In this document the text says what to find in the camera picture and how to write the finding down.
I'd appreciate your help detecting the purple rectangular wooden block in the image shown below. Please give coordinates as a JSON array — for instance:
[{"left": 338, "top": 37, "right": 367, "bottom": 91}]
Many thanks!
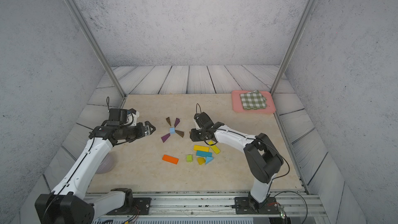
[{"left": 161, "top": 133, "right": 171, "bottom": 143}]

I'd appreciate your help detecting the dark brown rectangular block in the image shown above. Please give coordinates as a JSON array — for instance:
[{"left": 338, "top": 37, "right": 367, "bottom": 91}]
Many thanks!
[{"left": 166, "top": 117, "right": 172, "bottom": 127}]

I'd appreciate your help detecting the lime green long block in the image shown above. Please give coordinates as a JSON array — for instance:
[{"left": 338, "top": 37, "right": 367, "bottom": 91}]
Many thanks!
[{"left": 207, "top": 141, "right": 221, "bottom": 154}]

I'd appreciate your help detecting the yellow long wooden block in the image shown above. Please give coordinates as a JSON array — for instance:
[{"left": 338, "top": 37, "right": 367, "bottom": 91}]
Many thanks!
[{"left": 193, "top": 145, "right": 209, "bottom": 152}]

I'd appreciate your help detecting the brown slanted wooden block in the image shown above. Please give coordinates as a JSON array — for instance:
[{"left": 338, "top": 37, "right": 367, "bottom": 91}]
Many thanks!
[{"left": 175, "top": 130, "right": 184, "bottom": 138}]

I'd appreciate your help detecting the teal long wooden block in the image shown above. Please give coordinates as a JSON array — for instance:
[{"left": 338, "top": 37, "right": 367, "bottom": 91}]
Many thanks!
[{"left": 196, "top": 150, "right": 212, "bottom": 158}]

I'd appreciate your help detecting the light blue triangle block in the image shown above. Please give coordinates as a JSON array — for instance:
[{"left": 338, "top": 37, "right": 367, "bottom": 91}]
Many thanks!
[{"left": 205, "top": 157, "right": 214, "bottom": 164}]

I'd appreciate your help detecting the orange long wooden block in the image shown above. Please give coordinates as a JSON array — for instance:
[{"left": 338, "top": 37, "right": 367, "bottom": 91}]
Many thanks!
[{"left": 162, "top": 155, "right": 179, "bottom": 164}]

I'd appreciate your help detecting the green small cube block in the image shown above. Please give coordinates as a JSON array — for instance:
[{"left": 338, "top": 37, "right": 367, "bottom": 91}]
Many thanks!
[{"left": 186, "top": 155, "right": 193, "bottom": 162}]

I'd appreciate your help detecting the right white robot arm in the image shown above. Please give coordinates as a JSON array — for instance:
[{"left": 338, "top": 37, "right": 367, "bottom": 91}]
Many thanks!
[{"left": 190, "top": 112, "right": 285, "bottom": 208}]

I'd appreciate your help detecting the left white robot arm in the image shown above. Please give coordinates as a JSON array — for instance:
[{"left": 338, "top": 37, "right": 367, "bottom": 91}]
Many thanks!
[{"left": 35, "top": 121, "right": 156, "bottom": 224}]

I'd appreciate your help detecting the lilac bowl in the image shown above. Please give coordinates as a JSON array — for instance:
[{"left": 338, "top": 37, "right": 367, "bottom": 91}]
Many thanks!
[{"left": 95, "top": 152, "right": 116, "bottom": 174}]

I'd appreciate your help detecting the pink tray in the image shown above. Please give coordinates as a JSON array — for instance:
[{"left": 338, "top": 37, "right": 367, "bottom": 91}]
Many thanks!
[{"left": 231, "top": 90, "right": 276, "bottom": 114}]

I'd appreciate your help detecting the green checkered cloth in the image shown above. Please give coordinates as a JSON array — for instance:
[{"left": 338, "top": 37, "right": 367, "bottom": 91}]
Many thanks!
[{"left": 240, "top": 90, "right": 267, "bottom": 111}]

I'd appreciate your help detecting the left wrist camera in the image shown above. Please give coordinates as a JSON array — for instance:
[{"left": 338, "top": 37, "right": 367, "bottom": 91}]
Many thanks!
[{"left": 106, "top": 108, "right": 140, "bottom": 127}]

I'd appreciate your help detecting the right aluminium frame post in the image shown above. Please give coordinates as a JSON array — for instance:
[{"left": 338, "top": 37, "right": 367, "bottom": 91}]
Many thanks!
[{"left": 271, "top": 0, "right": 317, "bottom": 95}]

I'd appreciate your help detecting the aluminium frame post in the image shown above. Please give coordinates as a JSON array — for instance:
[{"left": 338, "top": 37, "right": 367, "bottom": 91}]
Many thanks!
[
  {"left": 64, "top": 0, "right": 126, "bottom": 99},
  {"left": 271, "top": 0, "right": 317, "bottom": 95}
]

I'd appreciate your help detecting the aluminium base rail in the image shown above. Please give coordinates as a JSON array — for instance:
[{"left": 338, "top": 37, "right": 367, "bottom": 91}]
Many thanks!
[{"left": 71, "top": 188, "right": 330, "bottom": 224}]

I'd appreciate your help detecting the left aluminium frame post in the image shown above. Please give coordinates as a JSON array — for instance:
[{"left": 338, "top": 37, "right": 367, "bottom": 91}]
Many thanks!
[{"left": 64, "top": 0, "right": 126, "bottom": 99}]

